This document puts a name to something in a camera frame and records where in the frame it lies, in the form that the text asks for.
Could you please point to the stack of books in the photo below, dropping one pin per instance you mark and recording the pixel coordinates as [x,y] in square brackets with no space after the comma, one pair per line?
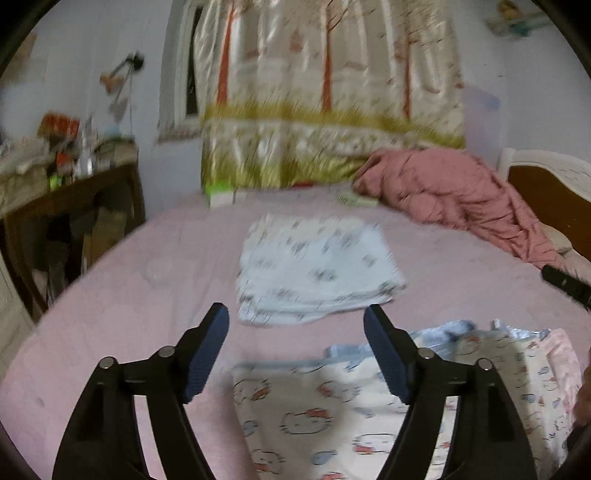
[115,150]

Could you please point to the folded white cartoon print pants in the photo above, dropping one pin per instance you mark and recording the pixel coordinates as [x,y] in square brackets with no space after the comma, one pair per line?
[314,267]

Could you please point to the pink plaid quilt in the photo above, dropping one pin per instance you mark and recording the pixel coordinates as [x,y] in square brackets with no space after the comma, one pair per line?
[443,189]

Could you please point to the pink bed sheet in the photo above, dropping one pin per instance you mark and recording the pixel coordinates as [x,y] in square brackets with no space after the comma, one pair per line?
[138,277]

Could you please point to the cream pillow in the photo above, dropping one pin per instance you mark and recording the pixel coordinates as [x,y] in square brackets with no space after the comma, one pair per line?
[561,240]

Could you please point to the wooden headboard with white frame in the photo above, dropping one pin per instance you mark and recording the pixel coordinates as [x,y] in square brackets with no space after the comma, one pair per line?
[545,194]

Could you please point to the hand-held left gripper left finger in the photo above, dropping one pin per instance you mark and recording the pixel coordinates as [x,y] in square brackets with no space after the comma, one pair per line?
[207,350]

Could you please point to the red cardboard box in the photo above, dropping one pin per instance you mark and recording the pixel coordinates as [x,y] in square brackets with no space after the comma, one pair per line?
[57,124]

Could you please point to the cream cat print pants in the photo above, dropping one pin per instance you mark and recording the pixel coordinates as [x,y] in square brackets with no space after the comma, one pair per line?
[300,415]

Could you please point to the pink wall lamp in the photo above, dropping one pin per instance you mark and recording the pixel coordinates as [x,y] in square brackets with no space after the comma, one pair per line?
[111,82]

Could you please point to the plush toy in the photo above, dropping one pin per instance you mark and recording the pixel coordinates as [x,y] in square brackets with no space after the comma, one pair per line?
[508,9]

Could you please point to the white window frame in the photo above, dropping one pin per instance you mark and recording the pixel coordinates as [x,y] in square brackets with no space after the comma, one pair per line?
[178,106]

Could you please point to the tree print curtain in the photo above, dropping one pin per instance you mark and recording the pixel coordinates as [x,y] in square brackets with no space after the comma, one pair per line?
[300,92]

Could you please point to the small green toy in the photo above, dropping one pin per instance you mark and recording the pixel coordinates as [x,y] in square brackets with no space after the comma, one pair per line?
[55,182]

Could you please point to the green hand fan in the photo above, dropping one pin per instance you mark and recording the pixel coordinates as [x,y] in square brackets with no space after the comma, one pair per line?
[353,199]

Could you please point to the clear bottle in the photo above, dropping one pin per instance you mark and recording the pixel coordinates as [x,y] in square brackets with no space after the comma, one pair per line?
[87,157]

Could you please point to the stack of papers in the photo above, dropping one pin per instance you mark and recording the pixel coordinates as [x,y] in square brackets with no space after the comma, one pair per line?
[23,159]

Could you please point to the green and white box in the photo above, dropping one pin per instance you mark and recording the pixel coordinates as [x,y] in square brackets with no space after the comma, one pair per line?
[221,196]

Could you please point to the dark wooden desk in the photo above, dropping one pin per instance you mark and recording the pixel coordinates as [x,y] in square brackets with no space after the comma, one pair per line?
[115,184]

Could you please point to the wall shelf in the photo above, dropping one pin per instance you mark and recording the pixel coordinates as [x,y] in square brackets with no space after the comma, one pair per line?
[508,25]

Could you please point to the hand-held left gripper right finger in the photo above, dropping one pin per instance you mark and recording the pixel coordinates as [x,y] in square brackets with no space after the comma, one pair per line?
[385,355]

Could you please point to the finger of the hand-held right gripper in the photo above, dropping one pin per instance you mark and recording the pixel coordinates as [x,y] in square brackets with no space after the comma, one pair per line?
[565,285]

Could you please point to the pink print pants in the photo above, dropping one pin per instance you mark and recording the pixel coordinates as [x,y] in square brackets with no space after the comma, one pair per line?
[565,364]

